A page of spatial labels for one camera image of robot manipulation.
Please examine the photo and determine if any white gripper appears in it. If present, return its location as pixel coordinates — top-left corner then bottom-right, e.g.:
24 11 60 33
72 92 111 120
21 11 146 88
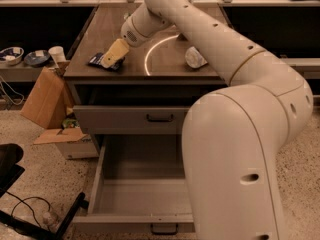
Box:
100 3 172 68

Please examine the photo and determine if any dark blue plate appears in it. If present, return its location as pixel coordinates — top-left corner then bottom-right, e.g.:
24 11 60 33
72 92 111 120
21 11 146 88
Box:
24 50 50 67

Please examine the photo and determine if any blue patterned bowl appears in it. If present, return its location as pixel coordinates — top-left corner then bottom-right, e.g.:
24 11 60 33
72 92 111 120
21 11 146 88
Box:
0 47 24 66

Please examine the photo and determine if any grey middle drawer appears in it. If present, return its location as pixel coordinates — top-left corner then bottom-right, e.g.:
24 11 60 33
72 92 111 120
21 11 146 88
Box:
73 105 188 134

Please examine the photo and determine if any white cable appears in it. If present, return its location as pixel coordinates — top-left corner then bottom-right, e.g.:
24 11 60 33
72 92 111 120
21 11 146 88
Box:
0 75 26 107

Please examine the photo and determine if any white cardboard box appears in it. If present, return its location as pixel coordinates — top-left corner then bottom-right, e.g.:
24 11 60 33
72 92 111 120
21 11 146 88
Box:
33 128 98 159

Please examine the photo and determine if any grey drawer cabinet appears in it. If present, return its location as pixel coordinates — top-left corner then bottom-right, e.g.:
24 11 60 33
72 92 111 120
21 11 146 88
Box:
63 2 231 142

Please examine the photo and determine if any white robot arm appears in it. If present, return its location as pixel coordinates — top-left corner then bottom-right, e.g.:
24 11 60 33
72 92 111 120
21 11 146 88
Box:
102 0 313 240

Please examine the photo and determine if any white paper cup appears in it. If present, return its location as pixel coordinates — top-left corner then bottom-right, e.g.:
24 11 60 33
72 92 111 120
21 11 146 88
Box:
48 46 66 63

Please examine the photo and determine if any grey open bottom drawer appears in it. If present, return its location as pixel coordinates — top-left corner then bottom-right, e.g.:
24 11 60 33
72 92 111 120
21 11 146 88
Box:
73 135 194 235

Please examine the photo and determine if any black chair base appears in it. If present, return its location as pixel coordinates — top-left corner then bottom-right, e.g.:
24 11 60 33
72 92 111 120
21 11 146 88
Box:
0 143 90 240

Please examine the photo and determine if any black cable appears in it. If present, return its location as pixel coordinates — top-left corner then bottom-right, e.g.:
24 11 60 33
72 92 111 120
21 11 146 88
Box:
5 191 54 232

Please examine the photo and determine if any green snack packet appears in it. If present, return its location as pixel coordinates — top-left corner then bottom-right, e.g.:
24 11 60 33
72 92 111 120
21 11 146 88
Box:
62 118 79 129

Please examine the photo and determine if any clear plastic water bottle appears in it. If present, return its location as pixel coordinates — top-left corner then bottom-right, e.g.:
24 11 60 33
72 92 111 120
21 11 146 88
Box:
185 47 208 69

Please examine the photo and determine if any dark blue rxbar wrapper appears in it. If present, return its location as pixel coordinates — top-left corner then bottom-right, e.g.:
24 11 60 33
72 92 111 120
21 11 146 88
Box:
88 53 124 72

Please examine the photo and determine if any brown cardboard box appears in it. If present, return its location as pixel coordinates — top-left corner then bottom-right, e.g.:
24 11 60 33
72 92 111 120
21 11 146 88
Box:
21 67 74 129

